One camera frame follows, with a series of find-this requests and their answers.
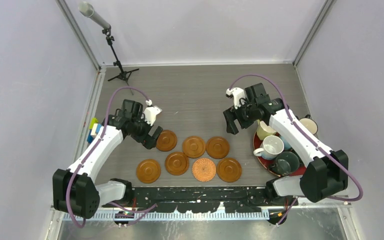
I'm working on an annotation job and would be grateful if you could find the red round tray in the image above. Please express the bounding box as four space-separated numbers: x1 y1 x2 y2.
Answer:
253 132 306 177

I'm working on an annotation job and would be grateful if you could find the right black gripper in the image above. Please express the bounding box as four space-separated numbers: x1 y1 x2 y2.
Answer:
223 97 257 135

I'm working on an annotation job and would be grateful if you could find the cream mug black rim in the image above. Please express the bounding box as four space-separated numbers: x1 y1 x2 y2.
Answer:
299 114 319 135

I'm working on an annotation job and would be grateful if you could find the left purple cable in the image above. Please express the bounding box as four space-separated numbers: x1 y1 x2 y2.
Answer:
65 86 158 229

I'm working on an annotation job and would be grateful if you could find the brown wooden coaster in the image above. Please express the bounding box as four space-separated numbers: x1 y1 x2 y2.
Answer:
156 130 178 152
136 159 161 184
182 136 206 159
164 152 190 176
205 136 230 159
216 157 242 183

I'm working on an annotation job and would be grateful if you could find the coloured toy brick stack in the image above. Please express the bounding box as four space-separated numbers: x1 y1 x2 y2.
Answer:
86 117 102 144

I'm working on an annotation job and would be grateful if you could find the white mug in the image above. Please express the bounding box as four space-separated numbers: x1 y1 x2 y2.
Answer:
253 135 285 161

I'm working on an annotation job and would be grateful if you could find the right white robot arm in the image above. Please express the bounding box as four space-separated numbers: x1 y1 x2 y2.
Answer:
223 83 349 205

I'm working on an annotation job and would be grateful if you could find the pale yellow mug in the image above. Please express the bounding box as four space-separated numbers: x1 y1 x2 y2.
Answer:
256 120 277 141

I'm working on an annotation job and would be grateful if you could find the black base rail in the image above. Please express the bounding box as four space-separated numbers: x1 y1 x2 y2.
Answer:
116 186 294 214

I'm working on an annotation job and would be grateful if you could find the dark grey mug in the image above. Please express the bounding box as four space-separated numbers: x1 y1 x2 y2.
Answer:
268 151 300 177

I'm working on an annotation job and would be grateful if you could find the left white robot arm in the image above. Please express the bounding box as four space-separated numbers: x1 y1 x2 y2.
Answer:
52 99 163 219

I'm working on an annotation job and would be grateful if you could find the woven rattan coaster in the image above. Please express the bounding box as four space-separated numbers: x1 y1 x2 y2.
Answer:
191 158 217 182

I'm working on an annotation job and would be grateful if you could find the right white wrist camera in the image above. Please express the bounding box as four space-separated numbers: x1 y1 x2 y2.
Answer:
225 87 248 110

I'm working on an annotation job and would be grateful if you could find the grey microphone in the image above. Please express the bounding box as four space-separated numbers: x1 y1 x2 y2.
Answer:
78 1 111 31

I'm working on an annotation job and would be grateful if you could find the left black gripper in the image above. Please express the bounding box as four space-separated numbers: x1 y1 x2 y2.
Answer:
130 112 162 149

